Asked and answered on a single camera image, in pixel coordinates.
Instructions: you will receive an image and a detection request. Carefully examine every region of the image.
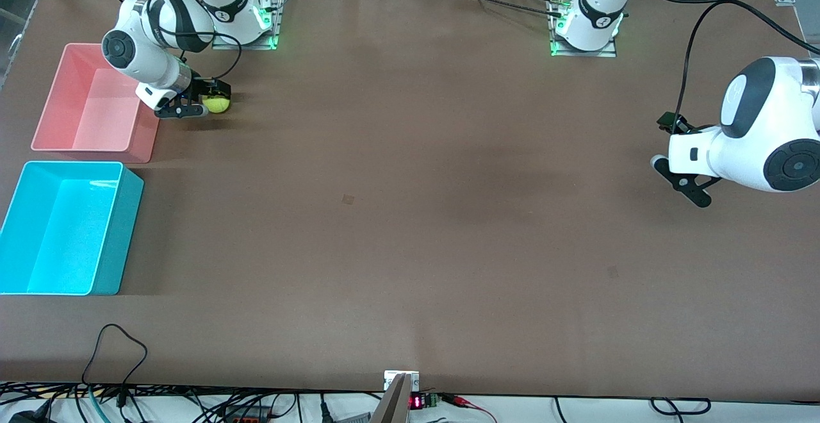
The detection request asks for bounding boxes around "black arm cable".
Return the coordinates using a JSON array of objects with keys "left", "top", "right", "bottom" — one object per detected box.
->
[
  {"left": 104, "top": 0, "right": 243, "bottom": 84},
  {"left": 637, "top": 0, "right": 820, "bottom": 135}
]

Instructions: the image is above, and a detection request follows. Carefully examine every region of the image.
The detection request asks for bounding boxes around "red wire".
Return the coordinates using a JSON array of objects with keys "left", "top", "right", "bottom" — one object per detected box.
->
[{"left": 448, "top": 395, "right": 497, "bottom": 422}]

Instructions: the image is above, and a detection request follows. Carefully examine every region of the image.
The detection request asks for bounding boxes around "black flat loop cable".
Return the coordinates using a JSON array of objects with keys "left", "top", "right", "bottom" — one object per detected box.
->
[{"left": 650, "top": 397, "right": 712, "bottom": 415}]

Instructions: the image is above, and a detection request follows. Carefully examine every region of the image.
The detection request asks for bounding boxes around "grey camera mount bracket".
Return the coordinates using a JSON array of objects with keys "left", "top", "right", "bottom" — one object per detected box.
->
[{"left": 383, "top": 370, "right": 420, "bottom": 423}]

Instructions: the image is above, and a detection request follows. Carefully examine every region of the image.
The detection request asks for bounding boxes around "thin black looped cable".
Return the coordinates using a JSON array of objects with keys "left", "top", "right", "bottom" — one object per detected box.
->
[{"left": 82, "top": 324, "right": 148, "bottom": 388}]

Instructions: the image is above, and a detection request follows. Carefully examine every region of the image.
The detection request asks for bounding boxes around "pink plastic bin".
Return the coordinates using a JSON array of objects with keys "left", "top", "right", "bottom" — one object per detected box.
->
[{"left": 31, "top": 43, "right": 172, "bottom": 164}]

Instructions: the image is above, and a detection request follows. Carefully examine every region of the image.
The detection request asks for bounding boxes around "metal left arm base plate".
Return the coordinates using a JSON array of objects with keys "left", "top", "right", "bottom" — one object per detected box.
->
[{"left": 550, "top": 0, "right": 617, "bottom": 58}]

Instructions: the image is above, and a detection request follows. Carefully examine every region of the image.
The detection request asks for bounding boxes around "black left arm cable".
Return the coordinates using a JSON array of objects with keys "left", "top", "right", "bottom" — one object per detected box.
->
[{"left": 637, "top": 0, "right": 820, "bottom": 135}]

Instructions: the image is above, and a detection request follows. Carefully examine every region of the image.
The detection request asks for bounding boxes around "black cable on table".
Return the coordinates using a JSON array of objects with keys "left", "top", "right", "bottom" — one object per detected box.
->
[{"left": 423, "top": 0, "right": 563, "bottom": 17}]

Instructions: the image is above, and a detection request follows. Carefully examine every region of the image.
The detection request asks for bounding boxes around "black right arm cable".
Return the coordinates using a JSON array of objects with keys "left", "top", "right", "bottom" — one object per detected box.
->
[{"left": 104, "top": 0, "right": 243, "bottom": 84}]

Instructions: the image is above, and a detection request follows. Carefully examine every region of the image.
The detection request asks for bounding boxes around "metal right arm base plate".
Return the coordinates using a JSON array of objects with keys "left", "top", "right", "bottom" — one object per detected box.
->
[{"left": 211, "top": 0, "right": 286, "bottom": 51}]

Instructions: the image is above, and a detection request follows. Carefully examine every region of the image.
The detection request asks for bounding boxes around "blue plastic bin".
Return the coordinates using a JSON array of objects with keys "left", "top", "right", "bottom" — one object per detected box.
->
[{"left": 0, "top": 161, "right": 145, "bottom": 296}]

